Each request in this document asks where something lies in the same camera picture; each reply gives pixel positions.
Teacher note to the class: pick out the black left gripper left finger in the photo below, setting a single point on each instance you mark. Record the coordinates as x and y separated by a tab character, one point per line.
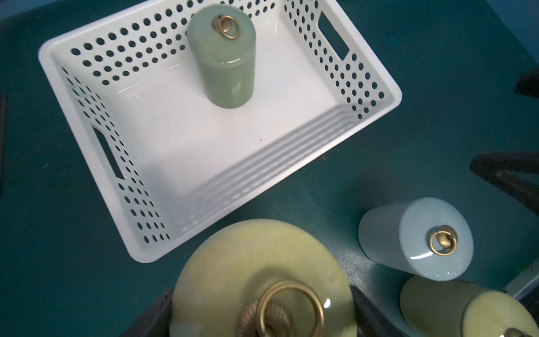
155	320

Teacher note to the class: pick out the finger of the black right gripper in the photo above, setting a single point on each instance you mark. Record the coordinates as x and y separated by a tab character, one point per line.
500	168
528	84

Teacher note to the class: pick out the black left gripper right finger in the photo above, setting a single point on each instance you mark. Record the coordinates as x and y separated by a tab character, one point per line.
370	321

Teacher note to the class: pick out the yellow tea canister front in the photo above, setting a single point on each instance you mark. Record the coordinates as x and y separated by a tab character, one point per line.
459	308

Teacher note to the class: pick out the yellow tea canister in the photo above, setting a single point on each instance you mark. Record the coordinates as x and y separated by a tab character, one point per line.
459	308
262	278

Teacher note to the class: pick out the grey-blue tea canister back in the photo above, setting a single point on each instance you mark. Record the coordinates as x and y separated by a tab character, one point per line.
427	237

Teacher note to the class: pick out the yellow tea canister back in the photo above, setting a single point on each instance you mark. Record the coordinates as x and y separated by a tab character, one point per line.
262	278

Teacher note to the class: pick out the white perforated plastic basket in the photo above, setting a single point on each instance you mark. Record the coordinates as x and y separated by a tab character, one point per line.
167	161

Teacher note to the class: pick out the green tea canister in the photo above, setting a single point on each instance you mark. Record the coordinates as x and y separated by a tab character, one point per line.
222	39

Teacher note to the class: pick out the aluminium front rail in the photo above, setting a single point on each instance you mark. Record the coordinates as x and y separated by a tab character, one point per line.
524	283

